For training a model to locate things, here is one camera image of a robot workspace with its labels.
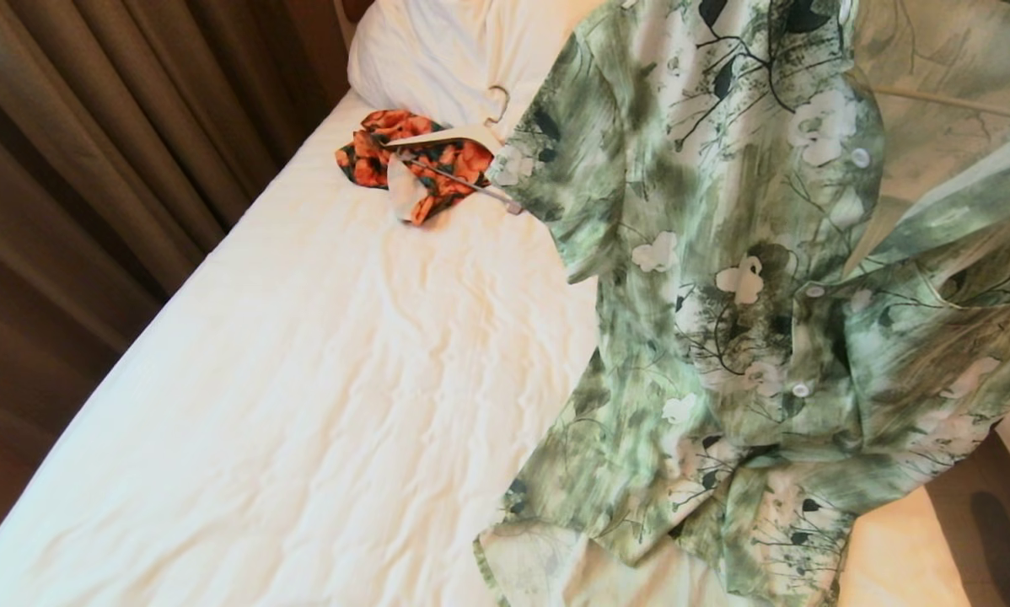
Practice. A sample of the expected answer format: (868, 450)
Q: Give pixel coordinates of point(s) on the green floral shirt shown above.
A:
(766, 295)

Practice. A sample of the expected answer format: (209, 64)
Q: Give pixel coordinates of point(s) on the white clip hanger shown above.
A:
(471, 139)

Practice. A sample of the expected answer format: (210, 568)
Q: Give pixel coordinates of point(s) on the orange floral garment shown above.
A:
(370, 160)

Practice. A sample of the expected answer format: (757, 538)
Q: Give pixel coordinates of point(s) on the large white pillow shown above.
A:
(454, 59)

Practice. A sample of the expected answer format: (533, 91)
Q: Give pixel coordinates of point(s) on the wooden headboard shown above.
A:
(362, 8)

